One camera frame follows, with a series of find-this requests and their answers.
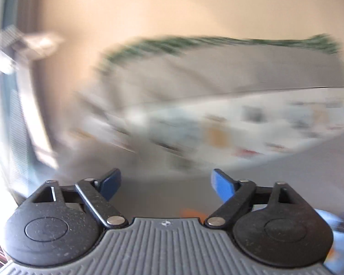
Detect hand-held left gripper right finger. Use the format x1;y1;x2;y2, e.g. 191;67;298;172
204;168;310;230

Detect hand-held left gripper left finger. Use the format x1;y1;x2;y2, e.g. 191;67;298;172
26;168;129;230

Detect bare mandarin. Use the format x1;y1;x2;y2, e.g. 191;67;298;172
180;207;208;220

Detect blue plate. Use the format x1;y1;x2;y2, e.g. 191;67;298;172
315;209;344;275

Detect deer print quilt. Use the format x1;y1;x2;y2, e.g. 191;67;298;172
75;41;344;175

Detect green checked cloth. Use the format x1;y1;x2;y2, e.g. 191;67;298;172
102;34;342;65

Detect window frame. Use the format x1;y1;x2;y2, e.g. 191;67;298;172
0;0;64;207

